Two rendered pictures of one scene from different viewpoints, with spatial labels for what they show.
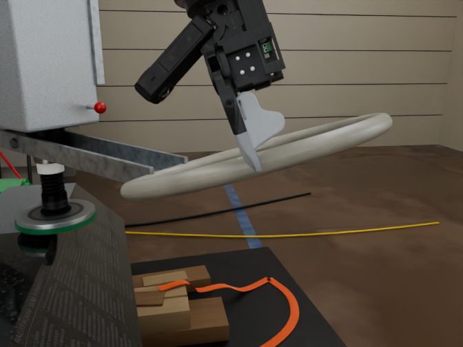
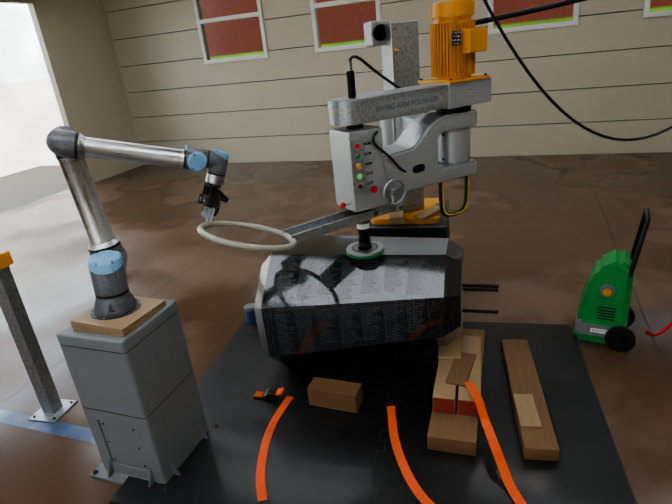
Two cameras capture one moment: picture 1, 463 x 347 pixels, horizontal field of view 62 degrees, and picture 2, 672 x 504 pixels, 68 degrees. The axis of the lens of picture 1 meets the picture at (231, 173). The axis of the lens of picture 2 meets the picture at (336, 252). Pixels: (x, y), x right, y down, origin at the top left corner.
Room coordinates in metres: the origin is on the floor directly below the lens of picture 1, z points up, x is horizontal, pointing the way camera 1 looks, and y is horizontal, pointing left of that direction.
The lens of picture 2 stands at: (2.25, -1.85, 1.95)
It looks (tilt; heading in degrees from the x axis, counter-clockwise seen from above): 22 degrees down; 120
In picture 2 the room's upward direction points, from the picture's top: 6 degrees counter-clockwise
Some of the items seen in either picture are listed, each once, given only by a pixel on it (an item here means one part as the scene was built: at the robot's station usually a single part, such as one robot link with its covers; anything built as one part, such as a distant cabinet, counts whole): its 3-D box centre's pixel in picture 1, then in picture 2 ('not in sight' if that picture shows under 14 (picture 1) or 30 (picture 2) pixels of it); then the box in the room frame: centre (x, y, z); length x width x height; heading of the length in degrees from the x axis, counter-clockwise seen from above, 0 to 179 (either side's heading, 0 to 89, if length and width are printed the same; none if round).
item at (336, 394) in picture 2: not in sight; (335, 394); (0.97, 0.16, 0.07); 0.30 x 0.12 x 0.12; 7
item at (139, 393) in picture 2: not in sight; (139, 387); (0.22, -0.52, 0.43); 0.50 x 0.50 x 0.85; 8
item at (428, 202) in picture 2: not in sight; (407, 210); (0.95, 1.50, 0.76); 0.49 x 0.49 x 0.05; 15
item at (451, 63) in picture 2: not in sight; (454, 42); (1.44, 1.06, 1.90); 0.31 x 0.28 x 0.40; 147
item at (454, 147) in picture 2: not in sight; (453, 144); (1.43, 1.06, 1.35); 0.19 x 0.19 x 0.20
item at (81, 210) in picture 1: (56, 213); (364, 248); (1.07, 0.51, 0.87); 0.21 x 0.21 x 0.01
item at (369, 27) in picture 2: not in sight; (376, 33); (0.81, 1.48, 2.00); 0.20 x 0.18 x 0.15; 105
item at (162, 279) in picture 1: (165, 279); (526, 410); (2.00, 0.38, 0.10); 0.25 x 0.10 x 0.01; 108
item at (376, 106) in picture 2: not in sight; (408, 103); (1.26, 0.81, 1.62); 0.96 x 0.25 x 0.17; 57
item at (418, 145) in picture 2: not in sight; (418, 159); (1.30, 0.83, 1.31); 0.74 x 0.23 x 0.49; 57
